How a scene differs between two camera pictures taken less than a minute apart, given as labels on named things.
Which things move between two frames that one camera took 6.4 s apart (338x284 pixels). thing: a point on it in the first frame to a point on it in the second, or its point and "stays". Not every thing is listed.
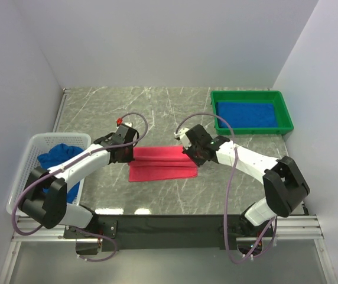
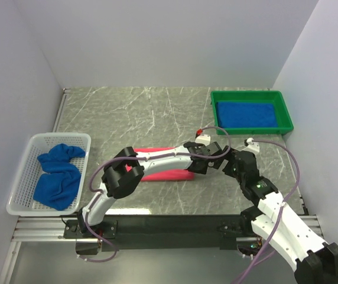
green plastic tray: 285,123 stays
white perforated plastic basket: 39,143 stays
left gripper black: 127,158 to 203,171
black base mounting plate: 172,232 stays
